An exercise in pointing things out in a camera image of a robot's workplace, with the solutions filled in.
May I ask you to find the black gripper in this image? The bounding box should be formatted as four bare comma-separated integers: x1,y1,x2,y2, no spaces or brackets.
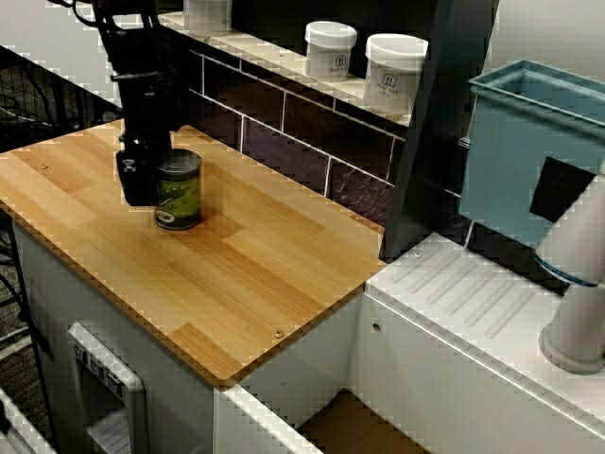
111,72,184,208

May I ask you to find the green labelled tin can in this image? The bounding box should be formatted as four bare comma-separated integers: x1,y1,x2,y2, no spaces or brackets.
153,149,203,232

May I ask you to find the dark tile backsplash panel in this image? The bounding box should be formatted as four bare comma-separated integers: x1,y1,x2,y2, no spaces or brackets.
186,46,474,247

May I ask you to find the white jar without print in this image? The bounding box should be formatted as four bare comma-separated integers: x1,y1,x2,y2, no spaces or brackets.
182,0,234,37

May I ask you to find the grey dispenser panel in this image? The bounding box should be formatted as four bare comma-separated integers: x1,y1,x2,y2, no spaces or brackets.
65,321,150,454

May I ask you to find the small white lidded jar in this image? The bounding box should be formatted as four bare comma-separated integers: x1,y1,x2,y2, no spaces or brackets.
304,21,358,83

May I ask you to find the white toy kitchen cabinet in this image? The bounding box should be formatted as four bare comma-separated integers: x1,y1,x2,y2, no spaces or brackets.
9,207,370,454

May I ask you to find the large white lidded jar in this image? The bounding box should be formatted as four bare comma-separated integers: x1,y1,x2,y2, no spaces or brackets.
363,32,430,116

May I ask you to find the wide black upright panel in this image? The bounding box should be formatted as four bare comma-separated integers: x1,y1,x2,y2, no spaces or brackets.
380,0,501,264

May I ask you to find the white ridged sink counter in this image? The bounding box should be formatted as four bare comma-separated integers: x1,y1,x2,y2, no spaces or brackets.
347,231,605,454

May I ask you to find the blue plastic bin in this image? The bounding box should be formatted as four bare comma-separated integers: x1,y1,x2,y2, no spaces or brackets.
460,58,605,250

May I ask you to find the black label on bin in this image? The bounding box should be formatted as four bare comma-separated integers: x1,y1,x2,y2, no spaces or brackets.
528,155,598,223

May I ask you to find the white toy faucet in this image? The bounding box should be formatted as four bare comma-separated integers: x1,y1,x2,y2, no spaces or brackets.
533,158,605,376

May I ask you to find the black wire mesh fence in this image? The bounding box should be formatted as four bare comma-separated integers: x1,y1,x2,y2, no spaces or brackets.
0,44,136,153

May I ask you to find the black cable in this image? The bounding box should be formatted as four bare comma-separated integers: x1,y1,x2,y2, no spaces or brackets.
0,207,61,450

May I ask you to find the cream wall shelf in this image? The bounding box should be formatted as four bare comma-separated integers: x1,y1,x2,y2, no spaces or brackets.
158,11,412,127

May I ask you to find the white metal rail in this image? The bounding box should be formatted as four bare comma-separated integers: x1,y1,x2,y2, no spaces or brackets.
0,387,56,454

